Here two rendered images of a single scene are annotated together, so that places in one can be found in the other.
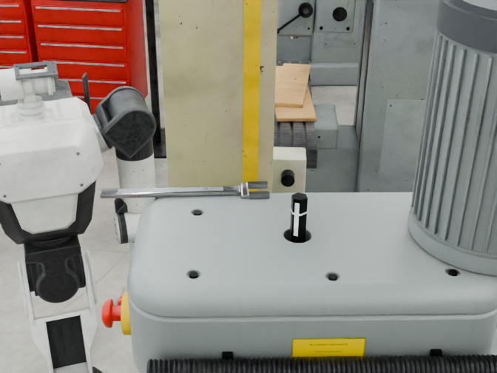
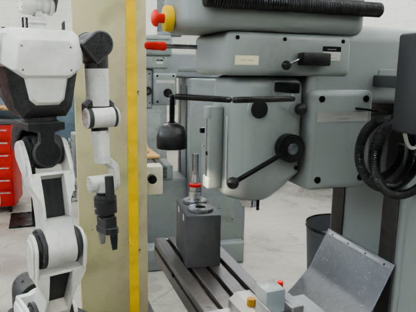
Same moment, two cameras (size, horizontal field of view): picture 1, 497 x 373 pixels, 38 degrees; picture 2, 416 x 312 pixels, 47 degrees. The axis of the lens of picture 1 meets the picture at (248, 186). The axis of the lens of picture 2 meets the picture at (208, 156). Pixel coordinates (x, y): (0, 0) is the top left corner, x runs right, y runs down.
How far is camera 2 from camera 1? 0.95 m
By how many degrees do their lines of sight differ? 25
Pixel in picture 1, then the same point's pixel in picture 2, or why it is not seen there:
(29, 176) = (39, 57)
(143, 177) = (103, 81)
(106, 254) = (10, 277)
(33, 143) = (43, 36)
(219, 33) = (111, 69)
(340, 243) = not seen: outside the picture
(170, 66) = (80, 91)
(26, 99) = (36, 13)
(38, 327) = (35, 179)
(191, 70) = not seen: hidden behind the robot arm
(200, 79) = not seen: hidden behind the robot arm
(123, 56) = (8, 161)
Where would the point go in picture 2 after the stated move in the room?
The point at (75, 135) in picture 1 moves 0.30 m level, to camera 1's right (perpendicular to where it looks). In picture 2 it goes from (69, 36) to (154, 39)
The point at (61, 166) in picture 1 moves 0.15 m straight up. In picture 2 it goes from (59, 54) to (57, 8)
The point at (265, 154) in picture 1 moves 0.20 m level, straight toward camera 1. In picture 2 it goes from (142, 150) to (147, 156)
